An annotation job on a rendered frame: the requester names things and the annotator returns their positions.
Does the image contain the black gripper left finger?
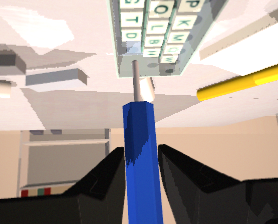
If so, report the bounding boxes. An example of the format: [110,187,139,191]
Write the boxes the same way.
[0,147,126,224]

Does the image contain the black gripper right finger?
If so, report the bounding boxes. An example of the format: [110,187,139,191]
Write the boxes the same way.
[158,144,278,224]

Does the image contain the blue stylus with grey tip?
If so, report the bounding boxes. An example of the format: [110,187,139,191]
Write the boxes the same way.
[123,60,163,224]

